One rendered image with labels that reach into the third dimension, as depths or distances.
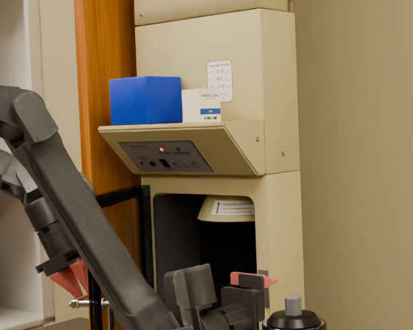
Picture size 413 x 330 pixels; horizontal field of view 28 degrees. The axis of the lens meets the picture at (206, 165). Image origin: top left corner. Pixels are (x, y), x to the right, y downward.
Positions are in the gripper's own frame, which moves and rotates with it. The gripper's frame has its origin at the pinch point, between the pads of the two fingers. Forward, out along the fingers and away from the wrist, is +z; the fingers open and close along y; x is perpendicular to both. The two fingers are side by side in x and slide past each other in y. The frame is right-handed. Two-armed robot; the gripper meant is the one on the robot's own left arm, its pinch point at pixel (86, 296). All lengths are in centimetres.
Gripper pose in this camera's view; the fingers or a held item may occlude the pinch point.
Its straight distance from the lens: 153.7
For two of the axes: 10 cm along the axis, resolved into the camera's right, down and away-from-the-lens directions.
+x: -2.0, 0.7, -9.8
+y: -8.7, 4.6, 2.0
